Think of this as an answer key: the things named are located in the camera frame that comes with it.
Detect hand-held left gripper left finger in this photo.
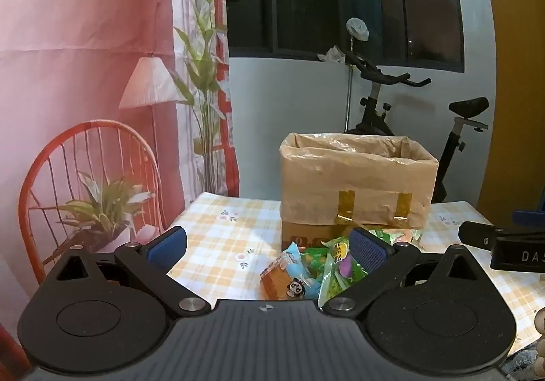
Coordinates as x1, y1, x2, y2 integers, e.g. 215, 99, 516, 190
45, 226, 211, 319

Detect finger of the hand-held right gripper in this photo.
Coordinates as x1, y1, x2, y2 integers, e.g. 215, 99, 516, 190
513, 211, 545, 229
459, 221, 497, 256

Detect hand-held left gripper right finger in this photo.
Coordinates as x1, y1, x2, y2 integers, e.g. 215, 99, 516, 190
318, 227, 490, 317

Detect cardboard box with plastic liner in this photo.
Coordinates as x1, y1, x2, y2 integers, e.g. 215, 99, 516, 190
279, 132, 440, 254

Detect blue cake snack packet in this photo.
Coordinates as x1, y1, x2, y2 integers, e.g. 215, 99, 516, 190
260, 241, 323, 301

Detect green and pink snack packet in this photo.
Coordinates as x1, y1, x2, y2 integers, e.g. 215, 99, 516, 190
368, 228, 423, 249

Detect yellow checked tablecloth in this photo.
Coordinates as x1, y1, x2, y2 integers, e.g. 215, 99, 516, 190
168, 192, 545, 358

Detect wooden beads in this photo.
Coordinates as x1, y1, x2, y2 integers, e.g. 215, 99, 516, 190
533, 306, 545, 369

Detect black exercise bike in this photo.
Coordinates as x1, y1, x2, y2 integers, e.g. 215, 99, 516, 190
344, 49, 489, 205

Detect yellow wooden door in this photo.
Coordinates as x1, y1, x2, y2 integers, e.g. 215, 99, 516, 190
474, 0, 545, 228

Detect metal pole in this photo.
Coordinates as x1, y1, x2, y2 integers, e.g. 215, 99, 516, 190
346, 36, 355, 133

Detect white crumpled paper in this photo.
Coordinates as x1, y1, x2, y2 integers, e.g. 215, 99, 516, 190
317, 45, 346, 65

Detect white plastic bag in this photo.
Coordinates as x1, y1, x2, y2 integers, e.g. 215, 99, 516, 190
346, 17, 370, 42

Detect dark window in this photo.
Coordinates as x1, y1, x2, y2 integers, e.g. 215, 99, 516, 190
225, 0, 466, 74

